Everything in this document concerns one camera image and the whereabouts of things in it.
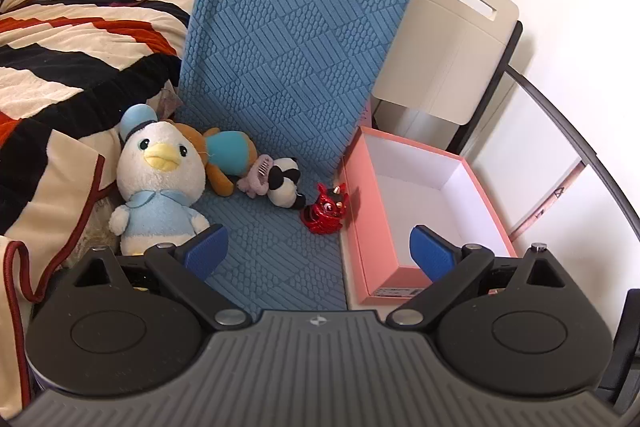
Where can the black curved metal rail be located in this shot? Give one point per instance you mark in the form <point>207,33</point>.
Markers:
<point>575,127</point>

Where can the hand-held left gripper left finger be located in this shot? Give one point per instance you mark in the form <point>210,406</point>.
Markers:
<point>207,249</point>

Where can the red black cream striped blanket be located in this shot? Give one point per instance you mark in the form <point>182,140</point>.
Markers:
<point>75,32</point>

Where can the white panel with pink edge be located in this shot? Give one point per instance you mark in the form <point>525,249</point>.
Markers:
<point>530,147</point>

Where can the red toy figure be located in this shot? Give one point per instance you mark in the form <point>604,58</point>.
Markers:
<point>325,212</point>

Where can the black white panda plush toy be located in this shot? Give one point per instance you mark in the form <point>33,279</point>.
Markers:
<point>285,187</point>

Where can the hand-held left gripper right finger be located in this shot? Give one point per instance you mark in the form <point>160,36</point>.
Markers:
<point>430,257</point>

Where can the pink cardboard box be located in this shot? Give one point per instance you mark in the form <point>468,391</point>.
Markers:
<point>360,207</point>

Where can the blue textured mat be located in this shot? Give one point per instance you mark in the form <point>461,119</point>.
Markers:
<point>300,32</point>

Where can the white duck plush toy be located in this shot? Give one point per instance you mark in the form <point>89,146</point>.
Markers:
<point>160,187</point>

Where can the pink hair claw clip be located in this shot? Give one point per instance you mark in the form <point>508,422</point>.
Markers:
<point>255,174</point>

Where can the orange bear plush toy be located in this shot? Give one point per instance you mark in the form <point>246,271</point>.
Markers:
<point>230,152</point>

